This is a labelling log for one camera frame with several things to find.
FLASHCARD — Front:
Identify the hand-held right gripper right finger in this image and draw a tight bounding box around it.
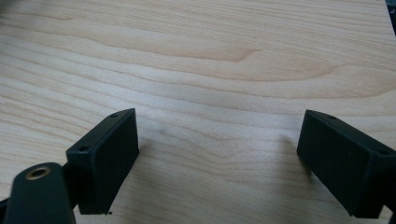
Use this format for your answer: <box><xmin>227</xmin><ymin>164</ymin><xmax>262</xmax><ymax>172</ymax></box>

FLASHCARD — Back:
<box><xmin>296</xmin><ymin>108</ymin><xmax>396</xmax><ymax>219</ymax></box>

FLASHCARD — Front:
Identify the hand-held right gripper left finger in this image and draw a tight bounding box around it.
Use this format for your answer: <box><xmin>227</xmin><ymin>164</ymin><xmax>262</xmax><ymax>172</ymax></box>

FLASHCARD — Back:
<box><xmin>65</xmin><ymin>107</ymin><xmax>140</xmax><ymax>216</ymax></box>

